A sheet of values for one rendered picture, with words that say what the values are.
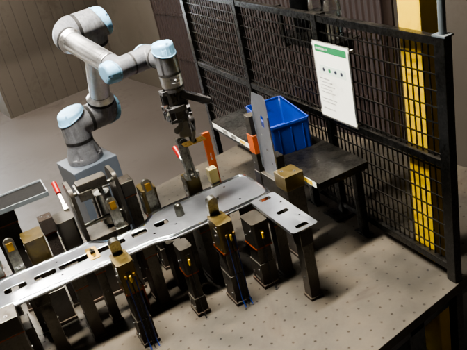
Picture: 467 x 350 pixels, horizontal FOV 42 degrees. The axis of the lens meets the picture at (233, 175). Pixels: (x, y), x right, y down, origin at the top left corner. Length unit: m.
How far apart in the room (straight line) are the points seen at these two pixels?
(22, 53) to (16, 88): 0.40
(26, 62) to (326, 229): 5.51
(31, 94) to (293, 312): 5.84
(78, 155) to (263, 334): 1.09
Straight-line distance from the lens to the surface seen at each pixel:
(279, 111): 2.68
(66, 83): 7.69
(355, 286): 2.21
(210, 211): 2.07
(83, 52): 2.18
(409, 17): 1.92
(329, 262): 2.33
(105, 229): 2.37
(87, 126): 2.60
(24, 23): 7.46
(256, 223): 2.11
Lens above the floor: 2.09
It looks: 27 degrees down
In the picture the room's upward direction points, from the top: 13 degrees counter-clockwise
